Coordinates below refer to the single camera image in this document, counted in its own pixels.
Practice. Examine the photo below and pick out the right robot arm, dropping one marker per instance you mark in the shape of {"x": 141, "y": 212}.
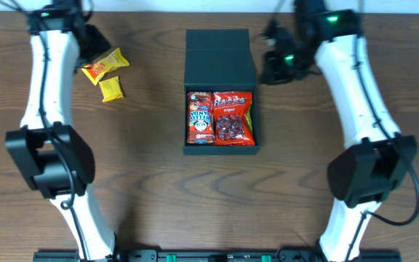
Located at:
{"x": 376, "y": 156}

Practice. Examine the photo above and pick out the yellow snack bag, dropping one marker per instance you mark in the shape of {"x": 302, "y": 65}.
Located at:
{"x": 249, "y": 120}

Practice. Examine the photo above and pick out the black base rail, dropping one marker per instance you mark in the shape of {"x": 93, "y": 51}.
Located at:
{"x": 161, "y": 256}

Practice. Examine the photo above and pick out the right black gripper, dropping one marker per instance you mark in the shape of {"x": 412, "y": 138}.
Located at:
{"x": 269, "y": 77}

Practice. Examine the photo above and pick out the red Hello Panda box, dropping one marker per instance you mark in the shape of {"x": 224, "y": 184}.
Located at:
{"x": 200, "y": 118}

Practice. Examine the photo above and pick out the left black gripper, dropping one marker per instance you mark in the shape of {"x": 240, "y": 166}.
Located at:
{"x": 97, "y": 43}

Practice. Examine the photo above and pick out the red candy bag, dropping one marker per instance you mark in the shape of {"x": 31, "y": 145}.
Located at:
{"x": 229, "y": 118}

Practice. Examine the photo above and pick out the small yellow snack packet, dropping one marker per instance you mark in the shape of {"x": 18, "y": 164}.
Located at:
{"x": 111, "y": 89}

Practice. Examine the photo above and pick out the black gift box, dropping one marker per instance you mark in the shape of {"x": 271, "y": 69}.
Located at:
{"x": 220, "y": 60}

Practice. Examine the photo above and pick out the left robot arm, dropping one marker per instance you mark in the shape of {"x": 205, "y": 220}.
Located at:
{"x": 50, "y": 155}

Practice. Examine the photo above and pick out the orange yellow candy wrapper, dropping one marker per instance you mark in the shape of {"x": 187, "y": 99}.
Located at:
{"x": 96, "y": 71}

